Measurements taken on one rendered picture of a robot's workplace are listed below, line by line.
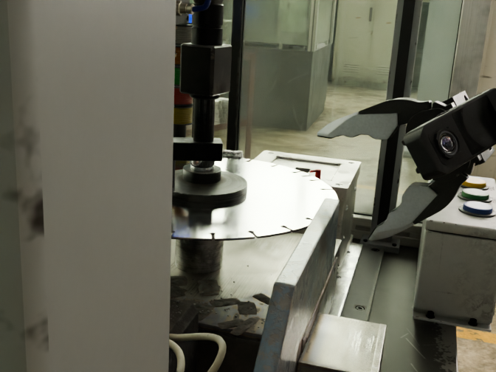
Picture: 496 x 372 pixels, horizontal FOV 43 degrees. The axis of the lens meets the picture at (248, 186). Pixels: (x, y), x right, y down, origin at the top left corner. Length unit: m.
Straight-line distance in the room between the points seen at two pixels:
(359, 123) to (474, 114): 0.12
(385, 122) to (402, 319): 0.38
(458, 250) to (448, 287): 0.06
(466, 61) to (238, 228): 0.61
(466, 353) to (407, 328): 1.54
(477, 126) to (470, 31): 0.56
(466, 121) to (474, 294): 0.41
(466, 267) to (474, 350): 1.58
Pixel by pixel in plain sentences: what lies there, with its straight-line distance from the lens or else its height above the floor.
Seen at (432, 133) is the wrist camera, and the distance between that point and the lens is 0.55.
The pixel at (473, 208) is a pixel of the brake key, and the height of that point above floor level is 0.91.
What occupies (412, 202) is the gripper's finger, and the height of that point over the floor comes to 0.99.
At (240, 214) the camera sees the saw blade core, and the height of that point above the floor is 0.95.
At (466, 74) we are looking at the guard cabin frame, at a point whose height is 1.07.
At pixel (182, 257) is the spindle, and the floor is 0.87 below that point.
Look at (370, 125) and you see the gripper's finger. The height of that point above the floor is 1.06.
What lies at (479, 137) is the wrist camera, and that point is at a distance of 0.59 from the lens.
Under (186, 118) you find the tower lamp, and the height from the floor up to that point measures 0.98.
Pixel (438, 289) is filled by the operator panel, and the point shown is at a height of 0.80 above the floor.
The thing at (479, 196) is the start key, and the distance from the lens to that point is 1.02.
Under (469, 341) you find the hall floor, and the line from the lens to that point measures 2.55.
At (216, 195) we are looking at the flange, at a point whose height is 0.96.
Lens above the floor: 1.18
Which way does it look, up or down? 17 degrees down
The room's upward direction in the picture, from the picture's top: 3 degrees clockwise
